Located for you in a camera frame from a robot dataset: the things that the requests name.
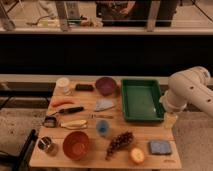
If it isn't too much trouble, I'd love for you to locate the orange pepper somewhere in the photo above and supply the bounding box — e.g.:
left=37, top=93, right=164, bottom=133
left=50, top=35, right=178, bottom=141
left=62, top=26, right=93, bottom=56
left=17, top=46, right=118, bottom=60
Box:
left=51, top=100, right=74, bottom=107

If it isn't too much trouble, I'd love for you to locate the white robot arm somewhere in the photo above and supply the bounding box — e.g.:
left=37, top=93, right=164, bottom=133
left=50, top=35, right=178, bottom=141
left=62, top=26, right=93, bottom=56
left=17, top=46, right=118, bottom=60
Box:
left=159, top=66, right=213, bottom=129

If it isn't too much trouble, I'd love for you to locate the blue plastic cup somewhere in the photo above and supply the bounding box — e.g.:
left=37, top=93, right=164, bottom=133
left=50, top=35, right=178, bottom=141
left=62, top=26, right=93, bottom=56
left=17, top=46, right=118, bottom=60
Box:
left=96, top=120, right=109, bottom=136

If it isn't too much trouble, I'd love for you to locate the metal cup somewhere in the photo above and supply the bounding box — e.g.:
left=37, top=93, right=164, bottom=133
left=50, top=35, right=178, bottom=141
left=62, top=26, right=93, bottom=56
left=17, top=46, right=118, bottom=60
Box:
left=38, top=136, right=58, bottom=156

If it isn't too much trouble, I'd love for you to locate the blue sponge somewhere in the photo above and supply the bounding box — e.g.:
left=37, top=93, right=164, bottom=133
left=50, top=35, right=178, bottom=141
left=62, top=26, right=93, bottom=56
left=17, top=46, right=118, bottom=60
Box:
left=149, top=140, right=172, bottom=155

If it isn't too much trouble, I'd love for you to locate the green plastic tray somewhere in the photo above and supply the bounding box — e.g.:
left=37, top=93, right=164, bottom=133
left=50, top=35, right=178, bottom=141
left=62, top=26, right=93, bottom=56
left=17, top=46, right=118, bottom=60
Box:
left=121, top=79, right=165, bottom=122

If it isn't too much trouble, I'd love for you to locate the orange fruit half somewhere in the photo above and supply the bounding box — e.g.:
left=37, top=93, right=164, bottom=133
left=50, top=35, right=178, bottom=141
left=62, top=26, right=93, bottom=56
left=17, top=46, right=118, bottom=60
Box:
left=130, top=148, right=145, bottom=164

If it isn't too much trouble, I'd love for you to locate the purple grape bunch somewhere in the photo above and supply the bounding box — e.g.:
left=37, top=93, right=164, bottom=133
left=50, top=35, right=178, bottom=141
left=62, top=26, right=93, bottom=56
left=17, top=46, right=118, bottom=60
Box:
left=105, top=132, right=134, bottom=160

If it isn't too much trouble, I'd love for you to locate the grey cloth piece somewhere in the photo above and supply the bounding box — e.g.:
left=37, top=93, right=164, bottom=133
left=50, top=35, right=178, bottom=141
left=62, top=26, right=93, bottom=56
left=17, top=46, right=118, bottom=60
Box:
left=94, top=99, right=115, bottom=112

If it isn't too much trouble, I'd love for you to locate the purple bowl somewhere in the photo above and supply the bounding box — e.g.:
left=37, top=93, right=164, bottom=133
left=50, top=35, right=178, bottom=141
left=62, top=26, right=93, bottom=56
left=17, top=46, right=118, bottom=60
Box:
left=95, top=77, right=117, bottom=96

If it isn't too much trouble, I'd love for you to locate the black rectangular block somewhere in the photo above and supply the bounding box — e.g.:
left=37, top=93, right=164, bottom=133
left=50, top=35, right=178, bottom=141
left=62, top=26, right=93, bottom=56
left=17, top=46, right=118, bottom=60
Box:
left=75, top=84, right=94, bottom=91

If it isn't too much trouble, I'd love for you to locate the yellow banana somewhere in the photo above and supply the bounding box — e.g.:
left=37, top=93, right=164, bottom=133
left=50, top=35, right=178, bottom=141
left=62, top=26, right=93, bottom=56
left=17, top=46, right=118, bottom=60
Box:
left=60, top=120, right=87, bottom=130

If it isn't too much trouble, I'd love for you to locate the orange bowl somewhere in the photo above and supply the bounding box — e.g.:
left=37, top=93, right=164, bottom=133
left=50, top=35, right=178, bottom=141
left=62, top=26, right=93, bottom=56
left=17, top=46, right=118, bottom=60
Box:
left=63, top=131, right=90, bottom=161

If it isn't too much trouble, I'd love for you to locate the person in background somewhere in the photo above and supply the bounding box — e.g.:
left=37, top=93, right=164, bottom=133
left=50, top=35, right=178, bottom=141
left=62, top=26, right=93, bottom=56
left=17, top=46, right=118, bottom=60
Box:
left=96, top=0, right=179, bottom=27

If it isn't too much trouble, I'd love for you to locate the white lidded jar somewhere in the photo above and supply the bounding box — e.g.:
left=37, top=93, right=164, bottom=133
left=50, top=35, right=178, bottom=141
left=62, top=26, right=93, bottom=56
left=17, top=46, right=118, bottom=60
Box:
left=56, top=77, right=71, bottom=95

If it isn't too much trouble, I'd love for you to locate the small metal tin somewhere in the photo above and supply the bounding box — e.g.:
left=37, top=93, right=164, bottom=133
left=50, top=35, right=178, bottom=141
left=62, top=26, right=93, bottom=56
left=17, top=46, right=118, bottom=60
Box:
left=43, top=116, right=57, bottom=128

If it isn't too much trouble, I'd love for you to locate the black chair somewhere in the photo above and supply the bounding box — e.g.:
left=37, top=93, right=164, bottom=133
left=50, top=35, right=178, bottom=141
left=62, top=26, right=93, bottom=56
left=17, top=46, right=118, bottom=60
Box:
left=0, top=129, right=38, bottom=171

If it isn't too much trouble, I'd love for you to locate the black handled knife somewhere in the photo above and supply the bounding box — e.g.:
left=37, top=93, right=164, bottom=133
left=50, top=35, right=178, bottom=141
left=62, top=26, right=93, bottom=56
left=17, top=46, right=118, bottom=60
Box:
left=49, top=106, right=84, bottom=116

